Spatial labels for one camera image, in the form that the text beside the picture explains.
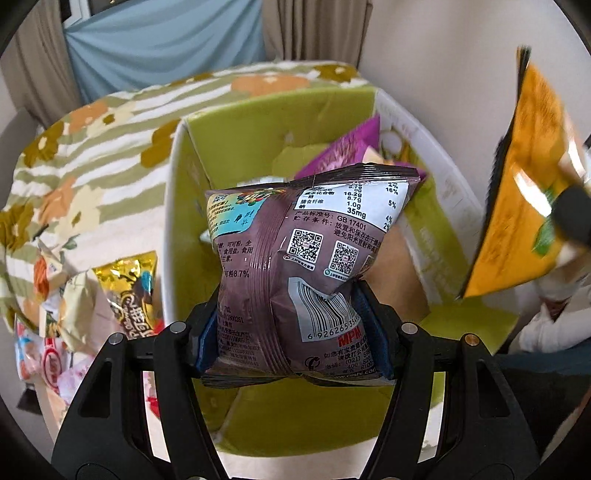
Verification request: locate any white cloth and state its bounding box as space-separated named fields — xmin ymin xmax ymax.
xmin=516 ymin=258 xmax=591 ymax=356

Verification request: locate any orange snack packet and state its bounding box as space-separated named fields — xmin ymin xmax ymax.
xmin=457 ymin=46 xmax=591 ymax=298

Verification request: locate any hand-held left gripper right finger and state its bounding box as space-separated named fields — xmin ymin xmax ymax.
xmin=352 ymin=279 xmax=542 ymax=480

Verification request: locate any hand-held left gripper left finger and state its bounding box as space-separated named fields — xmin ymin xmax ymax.
xmin=51 ymin=286 xmax=228 ymax=480

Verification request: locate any green cardboard box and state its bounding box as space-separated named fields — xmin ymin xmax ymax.
xmin=161 ymin=85 xmax=520 ymax=455

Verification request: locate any pink and white snack packet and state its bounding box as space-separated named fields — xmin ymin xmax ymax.
xmin=54 ymin=354 xmax=95 ymax=408

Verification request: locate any brown snack packet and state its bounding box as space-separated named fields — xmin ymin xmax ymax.
xmin=201 ymin=164 xmax=428 ymax=391

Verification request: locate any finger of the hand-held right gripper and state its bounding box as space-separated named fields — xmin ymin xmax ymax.
xmin=551 ymin=185 xmax=591 ymax=241

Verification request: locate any cream snack packet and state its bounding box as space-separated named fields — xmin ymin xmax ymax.
xmin=39 ymin=240 xmax=112 ymax=352

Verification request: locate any floral striped blanket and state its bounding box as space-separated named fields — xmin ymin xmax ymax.
xmin=0 ymin=60 xmax=370 ymax=333

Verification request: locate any beige curtain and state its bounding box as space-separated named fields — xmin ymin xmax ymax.
xmin=0 ymin=0 xmax=85 ymax=131
xmin=261 ymin=0 xmax=373 ymax=71

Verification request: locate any gold snack packet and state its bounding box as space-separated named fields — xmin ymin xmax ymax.
xmin=92 ymin=251 xmax=163 ymax=341

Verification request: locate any dark cloth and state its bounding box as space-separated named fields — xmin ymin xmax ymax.
xmin=495 ymin=350 xmax=591 ymax=464

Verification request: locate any red and white snack packet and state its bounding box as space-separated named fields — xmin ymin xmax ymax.
xmin=15 ymin=318 xmax=70 ymax=398

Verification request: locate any purple snack packet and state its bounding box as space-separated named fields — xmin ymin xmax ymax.
xmin=295 ymin=115 xmax=423 ymax=217

